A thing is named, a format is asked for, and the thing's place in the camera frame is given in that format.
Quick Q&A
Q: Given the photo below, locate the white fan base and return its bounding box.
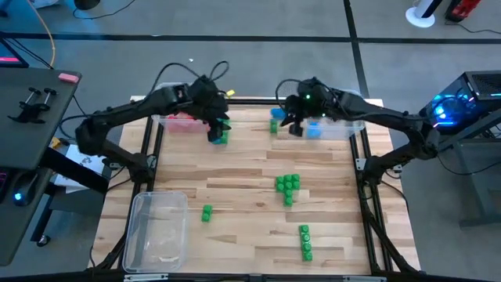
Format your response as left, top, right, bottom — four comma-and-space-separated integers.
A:
405, 0, 437, 29

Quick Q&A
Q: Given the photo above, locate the clear plastic bin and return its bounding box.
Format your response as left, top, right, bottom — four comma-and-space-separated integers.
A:
151, 81, 214, 134
122, 190, 189, 274
300, 88, 366, 141

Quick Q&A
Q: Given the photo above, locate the pink eraser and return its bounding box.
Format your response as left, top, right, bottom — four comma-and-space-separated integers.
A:
58, 72, 81, 85

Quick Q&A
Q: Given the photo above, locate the glowing computer tower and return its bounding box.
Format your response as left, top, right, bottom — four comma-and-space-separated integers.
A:
418, 70, 501, 136

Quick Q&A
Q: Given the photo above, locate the black computer mouse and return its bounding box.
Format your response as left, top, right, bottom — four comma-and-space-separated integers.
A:
10, 171, 39, 208

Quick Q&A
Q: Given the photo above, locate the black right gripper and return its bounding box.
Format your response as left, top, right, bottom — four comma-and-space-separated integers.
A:
279, 78, 338, 139

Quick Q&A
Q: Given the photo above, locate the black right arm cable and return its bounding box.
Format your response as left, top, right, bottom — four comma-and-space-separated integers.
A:
275, 78, 305, 113

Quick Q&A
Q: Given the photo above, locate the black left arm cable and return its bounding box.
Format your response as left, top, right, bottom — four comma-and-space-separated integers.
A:
150, 60, 230, 93

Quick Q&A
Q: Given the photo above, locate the black clamp tool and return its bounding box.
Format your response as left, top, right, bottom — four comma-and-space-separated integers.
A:
7, 86, 59, 125

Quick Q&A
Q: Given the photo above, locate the grey computer stand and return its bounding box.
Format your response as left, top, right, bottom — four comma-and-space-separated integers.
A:
431, 109, 501, 228

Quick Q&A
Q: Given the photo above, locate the black side desk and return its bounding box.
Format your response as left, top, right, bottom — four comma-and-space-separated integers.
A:
0, 67, 83, 267

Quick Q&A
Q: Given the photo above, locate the red floor object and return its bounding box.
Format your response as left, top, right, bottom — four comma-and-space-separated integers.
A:
445, 0, 483, 23

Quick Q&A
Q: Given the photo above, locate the black round stand base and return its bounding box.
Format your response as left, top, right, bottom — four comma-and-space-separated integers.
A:
73, 0, 102, 11

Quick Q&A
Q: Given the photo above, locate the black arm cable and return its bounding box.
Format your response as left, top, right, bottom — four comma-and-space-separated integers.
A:
150, 60, 230, 93
275, 78, 305, 113

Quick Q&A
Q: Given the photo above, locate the white paper sheet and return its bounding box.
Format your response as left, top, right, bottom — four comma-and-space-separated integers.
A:
53, 143, 107, 193

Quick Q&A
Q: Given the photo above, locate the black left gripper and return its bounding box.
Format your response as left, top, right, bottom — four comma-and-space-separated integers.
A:
189, 75, 231, 143

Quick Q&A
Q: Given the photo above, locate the yellow hanging cord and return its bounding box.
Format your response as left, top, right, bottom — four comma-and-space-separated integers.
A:
26, 0, 56, 70

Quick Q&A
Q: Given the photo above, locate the grey metal bracket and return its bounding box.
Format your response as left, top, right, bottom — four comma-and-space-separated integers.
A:
123, 273, 170, 282
343, 275, 387, 282

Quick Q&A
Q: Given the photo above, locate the black aluminium table frame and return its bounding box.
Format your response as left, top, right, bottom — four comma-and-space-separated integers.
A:
88, 96, 422, 282

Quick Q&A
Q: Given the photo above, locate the black floor cable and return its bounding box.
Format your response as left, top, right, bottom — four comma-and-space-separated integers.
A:
72, 0, 137, 20

